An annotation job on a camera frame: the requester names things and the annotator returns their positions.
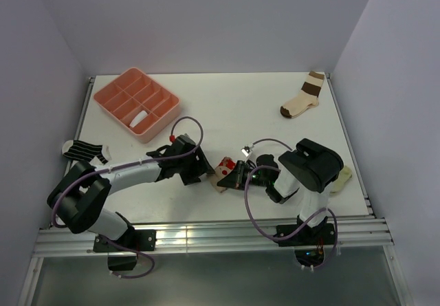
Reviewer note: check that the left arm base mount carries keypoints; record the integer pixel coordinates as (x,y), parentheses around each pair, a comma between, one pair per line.
(125,253)

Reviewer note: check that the beige reindeer sock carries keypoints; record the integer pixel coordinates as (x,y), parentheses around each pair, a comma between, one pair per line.
(224,168)

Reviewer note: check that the black white striped ankle sock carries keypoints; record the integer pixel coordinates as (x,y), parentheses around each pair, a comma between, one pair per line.
(77,150)

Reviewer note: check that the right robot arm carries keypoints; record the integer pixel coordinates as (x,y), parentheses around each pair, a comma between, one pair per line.
(309,168)

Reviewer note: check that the pink compartment organizer tray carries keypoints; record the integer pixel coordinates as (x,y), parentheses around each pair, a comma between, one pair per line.
(134,91)

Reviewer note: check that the cream brown striped sock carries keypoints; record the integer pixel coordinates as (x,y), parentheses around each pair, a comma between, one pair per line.
(306,98)

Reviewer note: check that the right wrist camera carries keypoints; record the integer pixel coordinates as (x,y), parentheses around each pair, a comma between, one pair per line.
(248,149)

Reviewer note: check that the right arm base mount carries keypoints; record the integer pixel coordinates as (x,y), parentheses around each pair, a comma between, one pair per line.
(313,247)

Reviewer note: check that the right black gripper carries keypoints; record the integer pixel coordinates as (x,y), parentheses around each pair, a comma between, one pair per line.
(235,179)

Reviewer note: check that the aluminium table front rail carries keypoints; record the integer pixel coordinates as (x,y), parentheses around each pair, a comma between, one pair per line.
(218,236)

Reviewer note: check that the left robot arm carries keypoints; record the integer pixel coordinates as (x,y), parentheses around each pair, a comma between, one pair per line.
(79,198)

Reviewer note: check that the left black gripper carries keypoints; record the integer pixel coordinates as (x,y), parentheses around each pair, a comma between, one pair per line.
(201,166)

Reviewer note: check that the pale green ankle sock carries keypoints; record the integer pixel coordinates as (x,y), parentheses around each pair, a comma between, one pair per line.
(344,176)

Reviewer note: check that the white sock with black stripes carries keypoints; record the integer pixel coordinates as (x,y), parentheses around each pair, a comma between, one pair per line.
(138,118)

